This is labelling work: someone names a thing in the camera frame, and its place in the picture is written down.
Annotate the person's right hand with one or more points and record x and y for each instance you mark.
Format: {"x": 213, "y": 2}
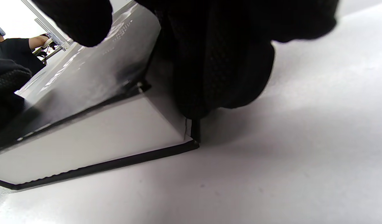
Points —
{"x": 225, "y": 56}

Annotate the person's left hand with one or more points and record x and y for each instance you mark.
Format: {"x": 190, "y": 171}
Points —
{"x": 7, "y": 84}

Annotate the black book grey photo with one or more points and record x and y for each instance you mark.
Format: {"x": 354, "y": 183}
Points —
{"x": 100, "y": 140}

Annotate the aluminium profile frame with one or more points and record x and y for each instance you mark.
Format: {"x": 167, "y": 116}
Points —
{"x": 54, "y": 34}

